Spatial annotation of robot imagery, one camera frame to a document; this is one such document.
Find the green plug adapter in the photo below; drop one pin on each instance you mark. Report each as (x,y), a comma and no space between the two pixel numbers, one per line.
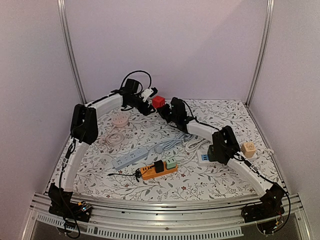
(170,164)

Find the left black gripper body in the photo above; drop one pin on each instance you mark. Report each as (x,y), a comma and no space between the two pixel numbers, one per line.
(142,109)

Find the dark green cube socket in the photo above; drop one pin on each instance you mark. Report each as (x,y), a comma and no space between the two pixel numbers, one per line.
(210,153)

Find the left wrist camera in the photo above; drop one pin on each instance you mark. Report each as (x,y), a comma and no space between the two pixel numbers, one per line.
(148,93)

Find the light blue power strip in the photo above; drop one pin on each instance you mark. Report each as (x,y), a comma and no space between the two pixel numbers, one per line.
(143,152)

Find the orange power strip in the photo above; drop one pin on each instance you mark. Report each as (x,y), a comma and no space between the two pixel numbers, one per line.
(151,174)

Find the aluminium frame post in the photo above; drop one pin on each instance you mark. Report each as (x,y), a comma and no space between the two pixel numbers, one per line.
(270,4)
(61,4)

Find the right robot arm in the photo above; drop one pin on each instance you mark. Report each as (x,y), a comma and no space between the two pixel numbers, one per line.
(225,150)

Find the white multicolour power strip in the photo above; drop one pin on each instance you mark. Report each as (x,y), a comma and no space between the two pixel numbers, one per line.
(203,159)

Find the pink round power strip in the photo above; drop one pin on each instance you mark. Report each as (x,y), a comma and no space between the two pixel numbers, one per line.
(113,137)

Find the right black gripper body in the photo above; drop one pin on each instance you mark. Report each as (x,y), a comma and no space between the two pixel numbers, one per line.
(166,113)

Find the right aluminium frame post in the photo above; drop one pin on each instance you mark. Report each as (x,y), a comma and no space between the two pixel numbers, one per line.
(270,4)

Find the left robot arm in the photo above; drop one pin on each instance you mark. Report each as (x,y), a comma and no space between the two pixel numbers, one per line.
(83,133)

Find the left aluminium frame post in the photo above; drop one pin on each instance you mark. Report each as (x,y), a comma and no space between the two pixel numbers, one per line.
(61,4)

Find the beige cube socket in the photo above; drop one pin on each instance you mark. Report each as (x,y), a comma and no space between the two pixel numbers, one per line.
(248,149)

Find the front aluminium rail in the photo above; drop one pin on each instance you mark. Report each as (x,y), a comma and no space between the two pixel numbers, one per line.
(216,219)

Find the black power adapter with cable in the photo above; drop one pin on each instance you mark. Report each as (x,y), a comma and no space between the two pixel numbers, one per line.
(157,165)

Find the floral table mat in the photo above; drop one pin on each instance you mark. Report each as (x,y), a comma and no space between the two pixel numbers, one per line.
(190,182)

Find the red cube socket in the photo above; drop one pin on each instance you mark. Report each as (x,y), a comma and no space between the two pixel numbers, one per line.
(158,102)

